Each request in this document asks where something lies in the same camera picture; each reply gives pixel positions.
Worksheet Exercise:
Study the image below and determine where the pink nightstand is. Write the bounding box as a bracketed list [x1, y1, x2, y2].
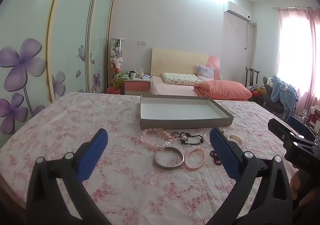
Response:
[124, 79, 151, 96]

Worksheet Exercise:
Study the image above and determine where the orange duvet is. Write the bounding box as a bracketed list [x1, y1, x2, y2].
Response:
[194, 80, 253, 101]

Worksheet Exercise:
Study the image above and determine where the grey cardboard tray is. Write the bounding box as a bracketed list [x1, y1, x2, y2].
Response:
[139, 94, 234, 130]

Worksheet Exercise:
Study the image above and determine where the large pink bead bracelet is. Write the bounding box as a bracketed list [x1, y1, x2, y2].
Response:
[140, 127, 175, 152]

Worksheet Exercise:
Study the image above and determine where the black bead bracelet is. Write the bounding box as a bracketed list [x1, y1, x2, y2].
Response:
[179, 132, 204, 146]

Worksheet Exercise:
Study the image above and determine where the small pink pearl bracelet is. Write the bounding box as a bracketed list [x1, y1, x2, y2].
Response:
[184, 147, 206, 170]

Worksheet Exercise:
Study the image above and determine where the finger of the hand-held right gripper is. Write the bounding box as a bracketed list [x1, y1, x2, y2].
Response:
[287, 116, 320, 145]
[267, 118, 300, 148]

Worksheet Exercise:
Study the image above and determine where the cream printed pillow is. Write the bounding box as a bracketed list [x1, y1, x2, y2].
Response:
[161, 72, 202, 87]

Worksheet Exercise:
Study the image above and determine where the plush toy display tube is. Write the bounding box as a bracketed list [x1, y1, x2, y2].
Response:
[109, 38, 125, 88]

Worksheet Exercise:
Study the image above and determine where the blue plush garment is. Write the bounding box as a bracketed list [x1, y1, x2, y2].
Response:
[266, 74, 299, 120]

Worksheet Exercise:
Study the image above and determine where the white air conditioner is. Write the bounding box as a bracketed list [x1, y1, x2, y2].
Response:
[223, 1, 251, 23]

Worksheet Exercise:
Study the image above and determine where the dark red bead bracelet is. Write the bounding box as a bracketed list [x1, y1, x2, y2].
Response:
[209, 149, 222, 165]

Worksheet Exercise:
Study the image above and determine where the colourful toy pile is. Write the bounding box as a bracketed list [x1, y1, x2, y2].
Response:
[250, 86, 266, 98]

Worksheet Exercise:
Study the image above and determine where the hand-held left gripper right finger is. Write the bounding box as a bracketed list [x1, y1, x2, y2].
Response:
[207, 127, 293, 225]

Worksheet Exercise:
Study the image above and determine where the white wire rack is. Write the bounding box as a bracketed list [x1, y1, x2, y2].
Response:
[297, 106, 320, 129]

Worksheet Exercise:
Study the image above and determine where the pink bed with headboard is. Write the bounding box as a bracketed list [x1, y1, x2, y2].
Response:
[150, 48, 250, 102]

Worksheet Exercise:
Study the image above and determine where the dark office chair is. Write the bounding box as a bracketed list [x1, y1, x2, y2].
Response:
[262, 76, 288, 115]

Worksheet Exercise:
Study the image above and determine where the white pearl bracelet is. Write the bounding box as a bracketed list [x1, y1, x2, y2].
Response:
[222, 133, 245, 149]

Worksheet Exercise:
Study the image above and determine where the pink curtain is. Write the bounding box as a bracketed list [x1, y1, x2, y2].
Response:
[277, 6, 320, 115]

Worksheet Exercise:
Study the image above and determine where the lilac pillow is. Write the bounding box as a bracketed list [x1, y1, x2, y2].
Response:
[197, 64, 216, 80]

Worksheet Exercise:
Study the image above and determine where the person's right hand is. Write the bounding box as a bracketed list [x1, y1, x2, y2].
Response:
[290, 170, 319, 212]

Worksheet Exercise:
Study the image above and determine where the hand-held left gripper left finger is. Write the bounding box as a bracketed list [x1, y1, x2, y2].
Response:
[26, 128, 113, 225]

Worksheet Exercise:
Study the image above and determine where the dark wooden chair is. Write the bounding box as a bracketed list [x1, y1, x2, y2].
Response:
[245, 67, 260, 88]

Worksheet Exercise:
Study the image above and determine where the floral sliding door wardrobe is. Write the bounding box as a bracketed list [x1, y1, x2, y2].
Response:
[0, 0, 117, 135]

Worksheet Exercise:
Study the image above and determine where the wide silver bangle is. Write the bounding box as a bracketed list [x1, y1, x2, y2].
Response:
[153, 147, 185, 170]

